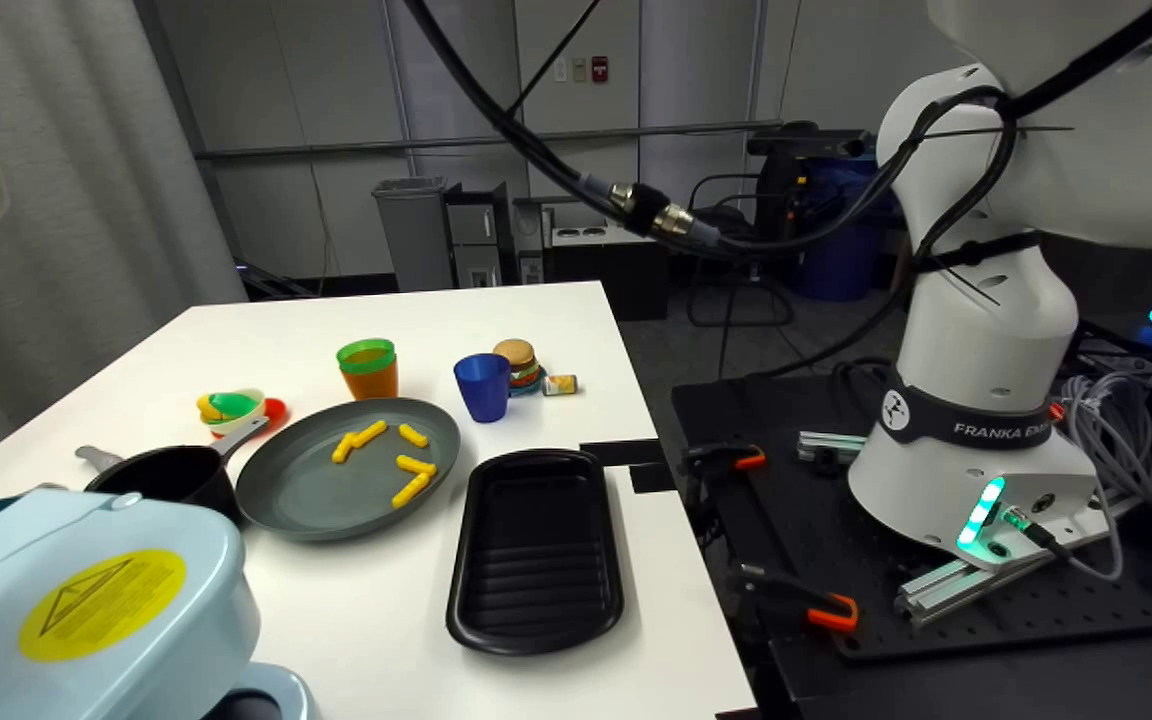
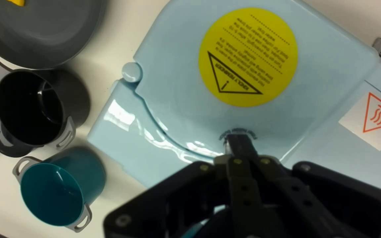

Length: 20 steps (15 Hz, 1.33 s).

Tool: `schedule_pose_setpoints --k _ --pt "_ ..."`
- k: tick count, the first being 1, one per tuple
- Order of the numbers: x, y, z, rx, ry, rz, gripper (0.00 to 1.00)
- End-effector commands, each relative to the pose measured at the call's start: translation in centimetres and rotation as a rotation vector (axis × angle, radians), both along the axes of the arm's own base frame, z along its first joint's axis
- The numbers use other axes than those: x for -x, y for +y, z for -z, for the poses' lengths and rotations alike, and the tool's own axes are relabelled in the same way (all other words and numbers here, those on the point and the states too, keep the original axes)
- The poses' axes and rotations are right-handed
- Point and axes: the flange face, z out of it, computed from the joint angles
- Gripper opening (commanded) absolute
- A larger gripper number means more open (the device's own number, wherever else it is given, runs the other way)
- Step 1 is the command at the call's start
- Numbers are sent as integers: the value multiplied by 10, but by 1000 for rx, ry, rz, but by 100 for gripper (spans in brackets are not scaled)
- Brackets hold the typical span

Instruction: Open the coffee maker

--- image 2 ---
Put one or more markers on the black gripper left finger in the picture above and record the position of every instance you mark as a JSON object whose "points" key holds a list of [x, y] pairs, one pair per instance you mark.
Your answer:
{"points": [[191, 202]]}

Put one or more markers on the black toy pot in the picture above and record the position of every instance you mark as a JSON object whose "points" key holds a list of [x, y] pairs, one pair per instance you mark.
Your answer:
{"points": [[73, 96]]}

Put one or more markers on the teal toy pot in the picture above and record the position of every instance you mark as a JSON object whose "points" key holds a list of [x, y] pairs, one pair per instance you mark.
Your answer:
{"points": [[52, 193]]}

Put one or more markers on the grey round plate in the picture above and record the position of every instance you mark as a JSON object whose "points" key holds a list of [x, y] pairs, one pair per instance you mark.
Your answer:
{"points": [[40, 30]]}

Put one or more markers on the yellow toy french fry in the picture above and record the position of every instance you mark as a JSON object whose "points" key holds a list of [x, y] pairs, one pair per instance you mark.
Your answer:
{"points": [[16, 1]]}

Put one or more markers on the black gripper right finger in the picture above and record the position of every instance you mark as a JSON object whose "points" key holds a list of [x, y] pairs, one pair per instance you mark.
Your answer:
{"points": [[314, 202]]}

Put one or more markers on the light blue coffee maker toaster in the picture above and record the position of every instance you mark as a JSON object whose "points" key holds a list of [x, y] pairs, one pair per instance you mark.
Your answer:
{"points": [[178, 87]]}

